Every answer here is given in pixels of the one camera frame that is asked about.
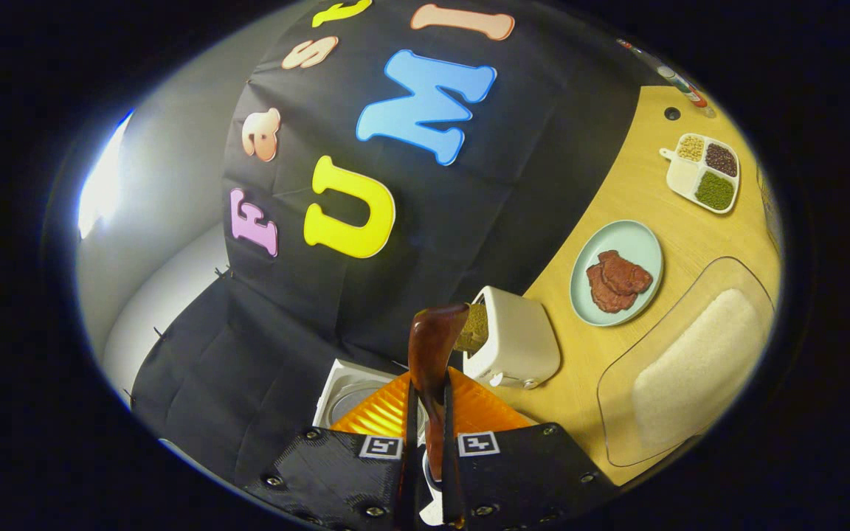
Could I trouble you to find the black backdrop cloth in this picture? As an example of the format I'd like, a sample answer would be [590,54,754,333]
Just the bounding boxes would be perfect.
[130,0,662,487]

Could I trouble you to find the white rice pile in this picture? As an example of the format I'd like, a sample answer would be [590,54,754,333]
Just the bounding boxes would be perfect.
[632,289,763,451]

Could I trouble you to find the green mung beans pile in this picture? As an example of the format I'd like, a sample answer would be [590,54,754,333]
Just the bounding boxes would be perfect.
[694,171,735,211]

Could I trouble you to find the brown wooden spoon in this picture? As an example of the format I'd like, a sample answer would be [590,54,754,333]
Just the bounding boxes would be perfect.
[408,302,470,480]

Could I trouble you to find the clear plastic water bottle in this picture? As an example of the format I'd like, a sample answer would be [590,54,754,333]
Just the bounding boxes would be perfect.
[617,38,717,119]

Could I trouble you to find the white divided dish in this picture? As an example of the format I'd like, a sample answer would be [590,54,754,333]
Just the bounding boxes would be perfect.
[660,133,741,215]

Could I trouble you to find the red meat slices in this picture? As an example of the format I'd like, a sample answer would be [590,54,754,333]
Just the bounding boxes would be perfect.
[586,250,653,313]

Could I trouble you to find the white rice cooker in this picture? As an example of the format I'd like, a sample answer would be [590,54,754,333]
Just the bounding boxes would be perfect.
[312,358,427,436]

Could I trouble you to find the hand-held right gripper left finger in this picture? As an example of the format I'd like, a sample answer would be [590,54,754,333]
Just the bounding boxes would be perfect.
[243,369,420,531]

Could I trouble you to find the brown toast slice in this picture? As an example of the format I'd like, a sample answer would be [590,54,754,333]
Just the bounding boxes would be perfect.
[455,302,490,353]

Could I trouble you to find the clear plastic rice tray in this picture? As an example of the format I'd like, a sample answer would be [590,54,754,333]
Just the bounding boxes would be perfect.
[597,256,775,468]

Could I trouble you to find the white toaster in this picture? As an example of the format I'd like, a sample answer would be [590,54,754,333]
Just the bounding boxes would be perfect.
[463,286,562,390]

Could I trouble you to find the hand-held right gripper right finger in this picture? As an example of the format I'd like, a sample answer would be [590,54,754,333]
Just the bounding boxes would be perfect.
[440,365,621,531]

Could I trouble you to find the dark red beans pile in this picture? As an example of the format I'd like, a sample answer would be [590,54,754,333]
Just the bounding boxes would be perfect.
[705,143,738,178]

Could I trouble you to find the light blue plate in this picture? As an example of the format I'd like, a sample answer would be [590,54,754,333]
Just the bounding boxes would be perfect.
[570,220,664,327]

